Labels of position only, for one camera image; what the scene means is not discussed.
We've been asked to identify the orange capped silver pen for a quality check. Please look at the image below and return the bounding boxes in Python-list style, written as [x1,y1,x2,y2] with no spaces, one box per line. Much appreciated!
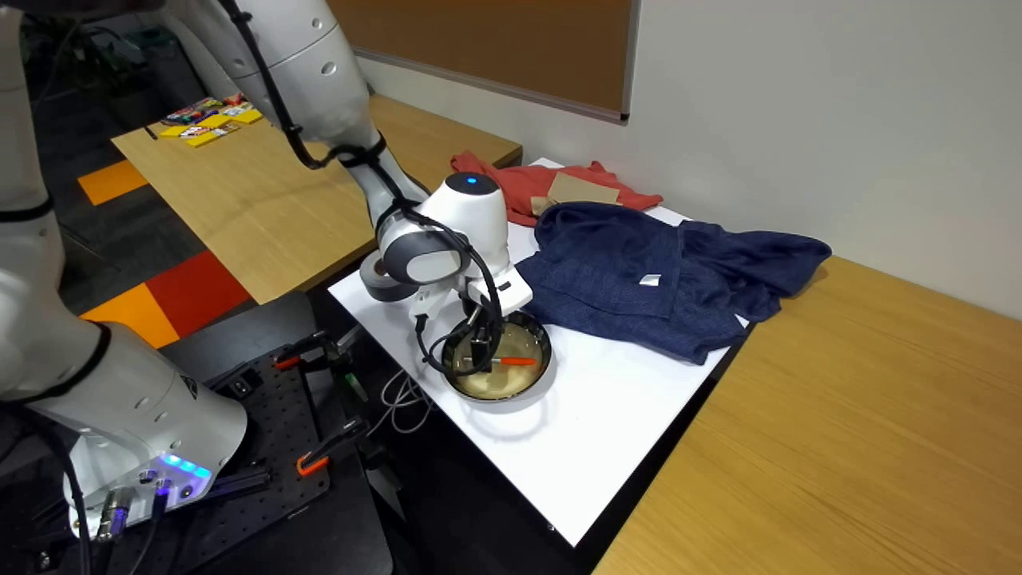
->
[502,358,538,368]

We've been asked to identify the cork notice board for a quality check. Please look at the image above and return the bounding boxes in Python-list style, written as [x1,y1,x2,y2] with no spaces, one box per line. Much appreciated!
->
[328,0,639,121]

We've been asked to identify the white table board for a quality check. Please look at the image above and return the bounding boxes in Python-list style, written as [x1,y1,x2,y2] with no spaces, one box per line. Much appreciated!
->
[325,156,755,551]

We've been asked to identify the black orange clamp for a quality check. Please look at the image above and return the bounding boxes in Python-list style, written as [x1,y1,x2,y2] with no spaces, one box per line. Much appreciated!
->
[293,420,365,478]

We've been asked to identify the yellow snack packets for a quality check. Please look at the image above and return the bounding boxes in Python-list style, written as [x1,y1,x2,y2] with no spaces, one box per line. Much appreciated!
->
[146,97,262,152]

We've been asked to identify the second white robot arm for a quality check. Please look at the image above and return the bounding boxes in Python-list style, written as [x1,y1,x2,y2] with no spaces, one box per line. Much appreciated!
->
[0,0,249,538]

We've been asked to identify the navy blue cloth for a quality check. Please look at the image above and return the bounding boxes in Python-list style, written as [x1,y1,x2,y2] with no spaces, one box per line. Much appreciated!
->
[518,206,831,366]

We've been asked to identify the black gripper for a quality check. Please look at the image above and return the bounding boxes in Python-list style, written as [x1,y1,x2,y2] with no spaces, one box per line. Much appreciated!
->
[453,301,506,374]

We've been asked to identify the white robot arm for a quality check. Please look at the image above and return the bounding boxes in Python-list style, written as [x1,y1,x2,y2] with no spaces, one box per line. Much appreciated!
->
[163,0,514,374]

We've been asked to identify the red orange cloth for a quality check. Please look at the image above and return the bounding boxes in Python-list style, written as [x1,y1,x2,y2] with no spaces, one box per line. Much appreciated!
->
[451,154,661,226]

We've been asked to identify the black rimmed cream bowl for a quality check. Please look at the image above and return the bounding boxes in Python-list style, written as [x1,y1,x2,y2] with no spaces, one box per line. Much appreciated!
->
[441,314,552,404]

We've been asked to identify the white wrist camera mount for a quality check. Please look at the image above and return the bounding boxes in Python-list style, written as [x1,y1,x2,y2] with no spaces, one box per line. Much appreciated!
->
[410,267,538,329]

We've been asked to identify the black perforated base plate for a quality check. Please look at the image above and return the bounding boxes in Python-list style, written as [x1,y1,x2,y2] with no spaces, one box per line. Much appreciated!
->
[168,333,365,575]

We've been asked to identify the long wooden table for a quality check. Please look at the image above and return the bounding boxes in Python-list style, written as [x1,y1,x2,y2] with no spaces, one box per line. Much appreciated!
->
[596,258,1022,575]

